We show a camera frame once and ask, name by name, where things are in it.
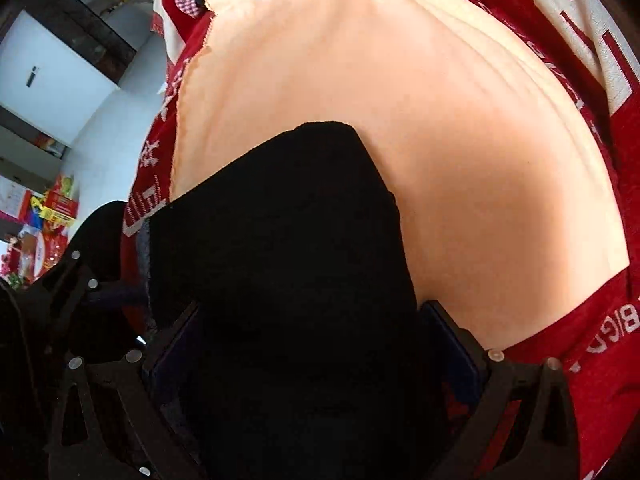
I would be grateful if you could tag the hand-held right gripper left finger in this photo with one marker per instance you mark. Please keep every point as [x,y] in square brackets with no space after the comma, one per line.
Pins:
[165,360]

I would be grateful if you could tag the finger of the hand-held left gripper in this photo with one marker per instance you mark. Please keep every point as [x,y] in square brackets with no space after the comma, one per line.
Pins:
[82,275]

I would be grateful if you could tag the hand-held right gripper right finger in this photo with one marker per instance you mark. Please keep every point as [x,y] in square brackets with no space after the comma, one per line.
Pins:
[462,355]

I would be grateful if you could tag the black pants with blue trim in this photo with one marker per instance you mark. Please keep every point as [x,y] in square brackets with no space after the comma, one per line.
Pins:
[280,285]

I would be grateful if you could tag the pile of colourful boxes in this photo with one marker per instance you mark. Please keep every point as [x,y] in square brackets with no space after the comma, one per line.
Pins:
[47,230]

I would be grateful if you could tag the white cabinet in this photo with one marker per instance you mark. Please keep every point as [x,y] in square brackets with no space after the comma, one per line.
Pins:
[55,75]

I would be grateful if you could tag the peach blanket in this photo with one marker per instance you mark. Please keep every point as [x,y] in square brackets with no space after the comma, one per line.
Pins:
[425,135]

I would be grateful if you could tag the red printed blanket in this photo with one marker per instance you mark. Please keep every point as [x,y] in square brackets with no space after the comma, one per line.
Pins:
[590,85]

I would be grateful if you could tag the dark wall shelf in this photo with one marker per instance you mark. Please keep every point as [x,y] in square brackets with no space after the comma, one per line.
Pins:
[85,30]

